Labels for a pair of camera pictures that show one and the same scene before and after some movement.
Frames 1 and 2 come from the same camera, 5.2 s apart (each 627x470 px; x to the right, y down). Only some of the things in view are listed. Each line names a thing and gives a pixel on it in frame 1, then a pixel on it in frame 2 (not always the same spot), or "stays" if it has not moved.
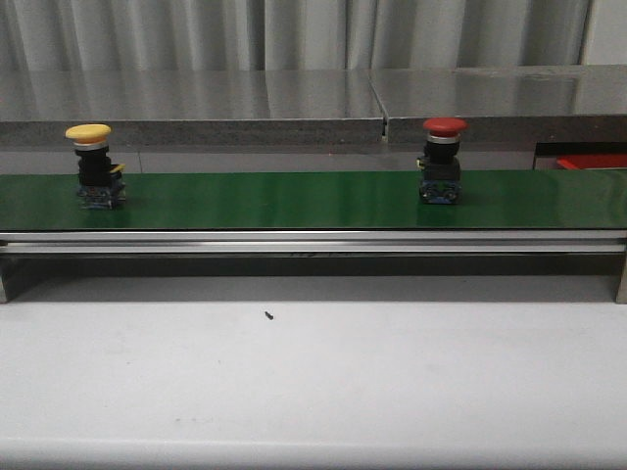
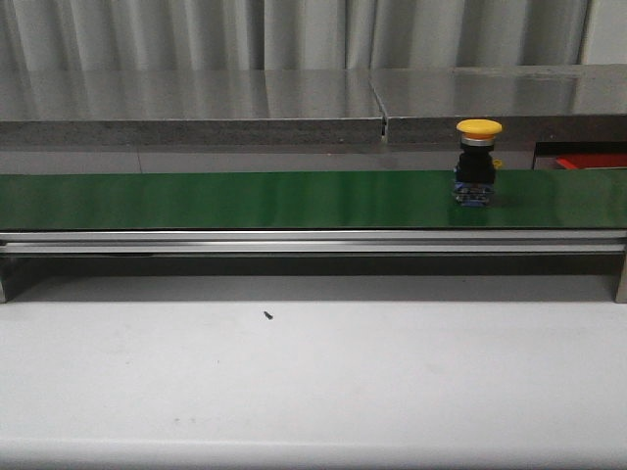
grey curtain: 177,35 stays
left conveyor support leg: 3,290 stays
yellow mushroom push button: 100,184 -> 475,164
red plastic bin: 593,161 stays
